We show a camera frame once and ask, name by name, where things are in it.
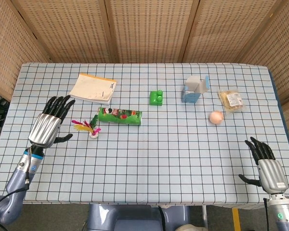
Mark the green toy building block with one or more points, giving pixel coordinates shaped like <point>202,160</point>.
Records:
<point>156,97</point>

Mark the left blue grey robot arm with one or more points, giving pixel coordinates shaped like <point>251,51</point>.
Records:
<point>17,183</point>

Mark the peach-coloured round ball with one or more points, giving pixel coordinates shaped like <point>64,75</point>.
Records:
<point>216,117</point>

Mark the woven bamboo folding screen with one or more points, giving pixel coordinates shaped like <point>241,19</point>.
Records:
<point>144,31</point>

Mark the packaged bread snack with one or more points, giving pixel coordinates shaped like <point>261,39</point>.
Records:
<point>232,100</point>

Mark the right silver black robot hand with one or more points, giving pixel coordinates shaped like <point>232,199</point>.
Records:
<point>271,174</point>

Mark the open blue carton box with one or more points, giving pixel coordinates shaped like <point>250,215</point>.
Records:
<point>193,92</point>

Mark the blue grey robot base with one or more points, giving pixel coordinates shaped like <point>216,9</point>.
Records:
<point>139,217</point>

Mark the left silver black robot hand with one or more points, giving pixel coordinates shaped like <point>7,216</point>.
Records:
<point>47,128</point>

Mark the green chips can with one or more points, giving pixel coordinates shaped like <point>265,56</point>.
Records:
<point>120,116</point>

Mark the colourful feather shuttlecock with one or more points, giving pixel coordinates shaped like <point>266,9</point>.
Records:
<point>90,128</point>

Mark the blue checkered tablecloth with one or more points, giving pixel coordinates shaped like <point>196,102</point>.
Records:
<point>144,156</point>

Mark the beige paper notepad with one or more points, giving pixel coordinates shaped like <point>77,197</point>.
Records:
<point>94,89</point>

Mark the right blue grey robot arm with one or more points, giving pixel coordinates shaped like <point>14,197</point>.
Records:
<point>283,213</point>

